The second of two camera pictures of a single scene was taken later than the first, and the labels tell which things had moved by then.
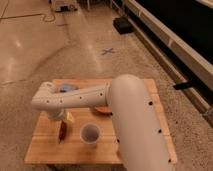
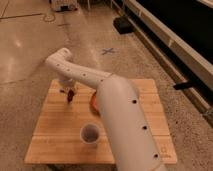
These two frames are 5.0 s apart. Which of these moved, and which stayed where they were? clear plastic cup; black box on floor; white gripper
Moved: white gripper
Stayed: clear plastic cup; black box on floor
